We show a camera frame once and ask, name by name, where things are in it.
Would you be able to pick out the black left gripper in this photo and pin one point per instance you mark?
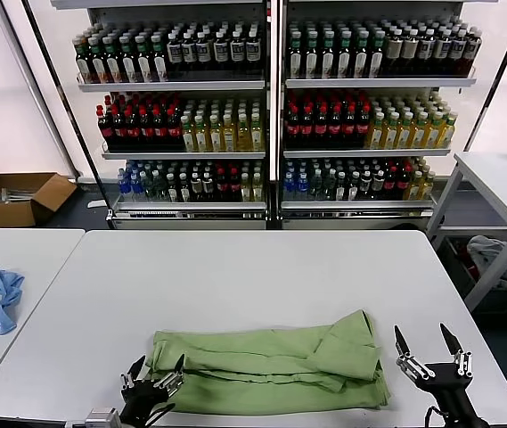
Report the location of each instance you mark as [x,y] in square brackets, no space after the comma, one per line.
[139,403]

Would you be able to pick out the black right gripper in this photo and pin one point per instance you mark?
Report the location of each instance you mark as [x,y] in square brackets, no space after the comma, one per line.
[449,383]

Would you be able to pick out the light green shirt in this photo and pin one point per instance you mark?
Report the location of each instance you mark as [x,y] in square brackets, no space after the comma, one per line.
[257,356]

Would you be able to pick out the grey clothes pile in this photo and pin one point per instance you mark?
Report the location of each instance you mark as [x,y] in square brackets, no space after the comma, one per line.
[484,252]

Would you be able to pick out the dark storage crate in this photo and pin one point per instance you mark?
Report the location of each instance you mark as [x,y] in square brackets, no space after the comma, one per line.
[455,263]

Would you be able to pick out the small yellow juice bottle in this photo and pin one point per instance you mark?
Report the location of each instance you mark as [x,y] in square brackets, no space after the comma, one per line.
[246,189]
[427,187]
[258,189]
[414,187]

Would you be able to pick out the small red cap cola bottle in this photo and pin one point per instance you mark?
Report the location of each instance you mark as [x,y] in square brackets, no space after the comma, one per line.
[403,185]
[234,187]
[390,185]
[222,187]

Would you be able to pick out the small brown tea bottle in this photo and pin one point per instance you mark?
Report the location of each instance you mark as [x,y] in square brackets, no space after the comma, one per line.
[196,189]
[208,189]
[365,187]
[378,187]

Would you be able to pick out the small dark bottle white label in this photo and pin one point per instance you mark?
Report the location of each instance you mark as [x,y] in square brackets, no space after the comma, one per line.
[171,189]
[341,189]
[354,189]
[184,189]

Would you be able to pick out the white paper scrap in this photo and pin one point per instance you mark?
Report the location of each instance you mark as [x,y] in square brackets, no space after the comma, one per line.
[97,203]

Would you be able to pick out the white table grey legs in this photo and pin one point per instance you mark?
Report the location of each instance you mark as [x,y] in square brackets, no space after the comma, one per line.
[493,178]

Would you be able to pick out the small clear green bottle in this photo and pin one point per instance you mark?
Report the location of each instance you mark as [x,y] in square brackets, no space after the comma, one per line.
[316,187]
[147,188]
[329,187]
[159,188]

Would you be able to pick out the small blue drink bottle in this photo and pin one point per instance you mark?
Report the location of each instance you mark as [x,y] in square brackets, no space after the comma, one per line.
[302,187]
[289,187]
[135,187]
[124,186]

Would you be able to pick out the open brown cardboard box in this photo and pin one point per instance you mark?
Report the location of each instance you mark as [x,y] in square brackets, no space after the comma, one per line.
[52,191]

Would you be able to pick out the yellow juice bottle green label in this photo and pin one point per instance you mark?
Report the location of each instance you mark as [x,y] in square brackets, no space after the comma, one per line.
[216,136]
[188,136]
[201,136]
[244,135]
[405,134]
[434,134]
[375,134]
[447,133]
[258,134]
[419,134]
[390,134]
[230,136]

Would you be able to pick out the grey metal shelf rack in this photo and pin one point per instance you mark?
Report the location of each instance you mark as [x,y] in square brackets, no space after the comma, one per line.
[168,86]
[378,83]

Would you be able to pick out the green cap dark tea bottle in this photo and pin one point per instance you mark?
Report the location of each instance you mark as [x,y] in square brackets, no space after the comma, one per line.
[82,64]
[312,58]
[296,58]
[144,62]
[159,61]
[344,58]
[377,58]
[98,63]
[361,58]
[128,63]
[113,63]
[328,58]

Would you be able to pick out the white cap blue label bottle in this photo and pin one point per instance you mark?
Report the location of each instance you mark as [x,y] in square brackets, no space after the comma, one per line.
[237,51]
[174,53]
[204,53]
[442,50]
[253,51]
[473,48]
[458,49]
[221,52]
[189,53]
[426,50]

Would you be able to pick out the white cap beige label bottle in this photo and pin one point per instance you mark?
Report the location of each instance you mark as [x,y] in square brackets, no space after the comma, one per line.
[394,50]
[410,50]

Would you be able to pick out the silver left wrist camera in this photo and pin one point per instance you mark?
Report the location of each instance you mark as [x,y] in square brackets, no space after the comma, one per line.
[101,419]

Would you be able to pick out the black slanted frame bar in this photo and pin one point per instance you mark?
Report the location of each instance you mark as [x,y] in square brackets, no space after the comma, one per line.
[501,67]
[41,44]

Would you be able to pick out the silver slanted frame pole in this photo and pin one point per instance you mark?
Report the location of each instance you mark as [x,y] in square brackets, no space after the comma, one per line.
[35,89]

